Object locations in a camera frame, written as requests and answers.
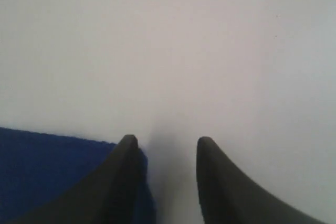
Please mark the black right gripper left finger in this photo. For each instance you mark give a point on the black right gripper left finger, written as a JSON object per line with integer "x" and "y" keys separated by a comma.
{"x": 106, "y": 195}

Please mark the blue towel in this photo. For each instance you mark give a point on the blue towel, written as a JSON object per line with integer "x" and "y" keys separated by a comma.
{"x": 36, "y": 168}

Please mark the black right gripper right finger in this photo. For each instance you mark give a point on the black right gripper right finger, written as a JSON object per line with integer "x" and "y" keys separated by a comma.
{"x": 227, "y": 195}

